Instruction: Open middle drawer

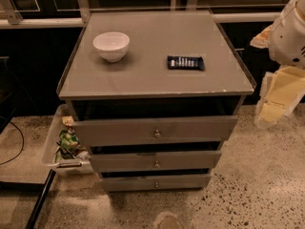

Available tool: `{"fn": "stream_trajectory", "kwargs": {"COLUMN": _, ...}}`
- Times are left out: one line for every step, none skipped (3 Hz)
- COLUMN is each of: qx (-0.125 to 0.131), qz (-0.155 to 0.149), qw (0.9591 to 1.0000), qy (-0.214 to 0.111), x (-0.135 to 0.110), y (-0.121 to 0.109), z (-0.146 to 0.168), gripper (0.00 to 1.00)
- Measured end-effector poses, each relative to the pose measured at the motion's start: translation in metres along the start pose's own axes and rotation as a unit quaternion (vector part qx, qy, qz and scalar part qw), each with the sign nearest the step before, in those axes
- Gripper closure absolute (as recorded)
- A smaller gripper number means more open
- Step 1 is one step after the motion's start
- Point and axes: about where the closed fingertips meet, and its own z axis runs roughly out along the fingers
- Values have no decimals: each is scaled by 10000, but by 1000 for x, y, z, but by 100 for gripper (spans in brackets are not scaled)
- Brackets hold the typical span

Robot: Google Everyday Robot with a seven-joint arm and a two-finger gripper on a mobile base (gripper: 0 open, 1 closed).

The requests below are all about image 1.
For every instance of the dark blue snack bar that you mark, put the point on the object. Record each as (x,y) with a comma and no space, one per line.
(185,63)

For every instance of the metal railing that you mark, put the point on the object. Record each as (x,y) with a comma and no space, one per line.
(32,12)

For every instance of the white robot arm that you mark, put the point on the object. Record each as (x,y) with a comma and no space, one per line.
(287,37)

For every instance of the grey bottom drawer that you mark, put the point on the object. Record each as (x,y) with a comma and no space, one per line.
(155,182)

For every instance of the grey top drawer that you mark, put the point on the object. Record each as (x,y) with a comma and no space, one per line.
(136,131)

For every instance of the grey drawer cabinet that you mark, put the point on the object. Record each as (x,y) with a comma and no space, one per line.
(141,85)

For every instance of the clear plastic storage bin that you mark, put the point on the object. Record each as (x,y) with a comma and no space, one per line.
(51,157)

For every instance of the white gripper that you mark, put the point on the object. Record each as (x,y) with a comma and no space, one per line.
(290,42)

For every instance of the black bar on floor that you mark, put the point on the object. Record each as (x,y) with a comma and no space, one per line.
(41,199)

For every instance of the white ceramic bowl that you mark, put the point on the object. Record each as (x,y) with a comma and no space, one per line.
(111,46)

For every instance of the grey drawer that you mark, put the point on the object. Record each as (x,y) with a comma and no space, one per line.
(155,182)
(136,131)
(155,161)

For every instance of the green snack bag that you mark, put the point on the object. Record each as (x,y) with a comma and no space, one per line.
(68,139)

